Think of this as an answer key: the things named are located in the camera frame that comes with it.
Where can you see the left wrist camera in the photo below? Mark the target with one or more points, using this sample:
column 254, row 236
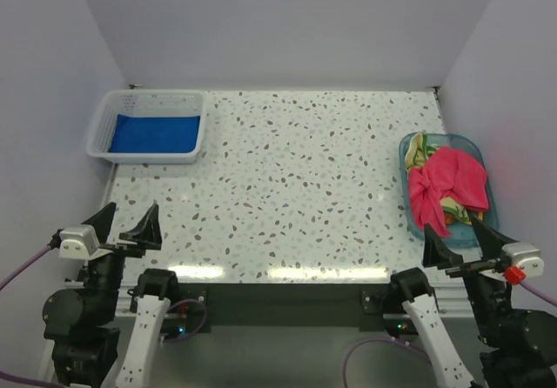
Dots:
column 78, row 242

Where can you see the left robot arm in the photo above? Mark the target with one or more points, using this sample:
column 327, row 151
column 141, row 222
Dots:
column 77, row 319

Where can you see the pink towel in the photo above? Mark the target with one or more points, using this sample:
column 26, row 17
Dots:
column 447, row 173

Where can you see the teal plastic tub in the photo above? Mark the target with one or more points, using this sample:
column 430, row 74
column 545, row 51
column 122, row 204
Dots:
column 463, row 236

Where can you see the white plastic basket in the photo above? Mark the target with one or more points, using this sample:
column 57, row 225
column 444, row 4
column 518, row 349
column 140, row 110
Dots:
column 145, row 103

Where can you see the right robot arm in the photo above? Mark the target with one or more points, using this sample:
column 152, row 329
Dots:
column 522, row 341

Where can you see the blue folded towel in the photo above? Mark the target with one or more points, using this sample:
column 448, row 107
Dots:
column 155, row 134

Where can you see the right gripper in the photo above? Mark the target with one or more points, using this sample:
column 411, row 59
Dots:
column 490, row 242

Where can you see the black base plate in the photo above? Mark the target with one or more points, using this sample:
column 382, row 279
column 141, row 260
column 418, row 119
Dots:
column 360, row 306

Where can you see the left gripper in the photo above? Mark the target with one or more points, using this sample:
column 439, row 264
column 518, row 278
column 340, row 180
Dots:
column 145, row 236

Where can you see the yellow green patterned towel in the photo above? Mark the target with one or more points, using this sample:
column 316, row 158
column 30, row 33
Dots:
column 417, row 155

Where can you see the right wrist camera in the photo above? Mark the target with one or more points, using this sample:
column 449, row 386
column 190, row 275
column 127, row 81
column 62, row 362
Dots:
column 525, row 262

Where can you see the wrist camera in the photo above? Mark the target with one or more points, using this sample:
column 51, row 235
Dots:
column 525, row 262
column 78, row 242

